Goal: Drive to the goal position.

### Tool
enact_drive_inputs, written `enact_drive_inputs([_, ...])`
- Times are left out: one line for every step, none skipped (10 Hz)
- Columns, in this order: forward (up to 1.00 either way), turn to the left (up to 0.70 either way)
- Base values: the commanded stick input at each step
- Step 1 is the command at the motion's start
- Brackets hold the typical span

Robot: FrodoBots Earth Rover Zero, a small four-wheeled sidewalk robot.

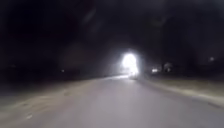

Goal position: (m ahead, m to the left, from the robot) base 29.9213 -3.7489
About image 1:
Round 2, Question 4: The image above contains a pale roadside verge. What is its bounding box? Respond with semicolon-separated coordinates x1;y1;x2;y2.
141;77;224;107
0;78;101;125

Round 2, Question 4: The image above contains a grey asphalt road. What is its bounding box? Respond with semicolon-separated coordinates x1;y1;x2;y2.
6;75;224;128

